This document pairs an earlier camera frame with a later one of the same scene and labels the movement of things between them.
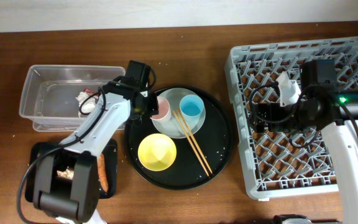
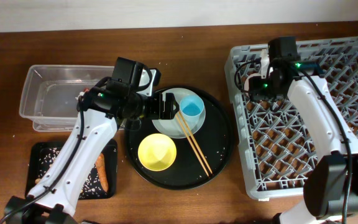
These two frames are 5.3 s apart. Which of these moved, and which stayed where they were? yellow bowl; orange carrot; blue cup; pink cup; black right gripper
Moved: black right gripper; pink cup
Stayed: orange carrot; blue cup; yellow bowl
